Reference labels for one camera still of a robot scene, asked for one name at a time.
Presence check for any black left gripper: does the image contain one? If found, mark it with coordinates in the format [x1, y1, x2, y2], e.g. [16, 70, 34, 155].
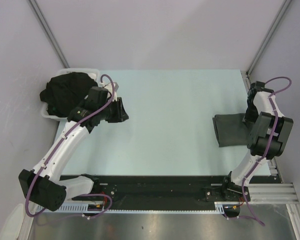
[98, 97, 129, 123]

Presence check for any dark grey t shirt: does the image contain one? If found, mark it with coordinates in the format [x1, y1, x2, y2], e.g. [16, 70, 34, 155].
[212, 113, 250, 148]

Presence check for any white t shirt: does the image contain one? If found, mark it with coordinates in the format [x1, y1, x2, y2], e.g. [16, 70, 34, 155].
[87, 72, 98, 81]

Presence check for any black t shirt pile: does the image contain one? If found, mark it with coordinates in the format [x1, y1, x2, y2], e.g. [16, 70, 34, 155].
[39, 72, 98, 118]

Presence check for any white plastic laundry bin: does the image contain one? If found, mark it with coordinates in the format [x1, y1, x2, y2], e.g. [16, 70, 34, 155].
[40, 68, 101, 122]

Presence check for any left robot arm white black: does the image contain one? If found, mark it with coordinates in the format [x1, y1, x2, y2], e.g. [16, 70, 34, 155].
[18, 83, 129, 212]

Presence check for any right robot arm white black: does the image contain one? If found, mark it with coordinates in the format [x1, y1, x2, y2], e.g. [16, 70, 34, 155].
[220, 81, 294, 202]

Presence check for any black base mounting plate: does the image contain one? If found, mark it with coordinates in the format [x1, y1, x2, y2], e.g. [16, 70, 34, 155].
[66, 175, 278, 209]

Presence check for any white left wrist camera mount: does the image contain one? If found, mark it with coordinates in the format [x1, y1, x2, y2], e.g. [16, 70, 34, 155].
[100, 82, 119, 94]

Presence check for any aluminium front frame rail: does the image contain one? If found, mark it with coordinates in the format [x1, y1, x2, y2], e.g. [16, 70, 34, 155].
[26, 182, 298, 205]

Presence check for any light blue cable duct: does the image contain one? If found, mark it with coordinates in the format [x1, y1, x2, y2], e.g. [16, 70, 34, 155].
[36, 202, 231, 215]

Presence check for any aluminium right corner post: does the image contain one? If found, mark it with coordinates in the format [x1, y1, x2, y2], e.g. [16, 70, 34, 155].
[245, 0, 295, 77]

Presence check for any aluminium corner post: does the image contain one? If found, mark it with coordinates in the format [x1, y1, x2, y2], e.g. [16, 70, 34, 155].
[26, 0, 70, 68]
[245, 0, 295, 77]

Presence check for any aluminium left corner post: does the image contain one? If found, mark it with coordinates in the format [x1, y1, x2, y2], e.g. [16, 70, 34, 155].
[26, 0, 70, 68]

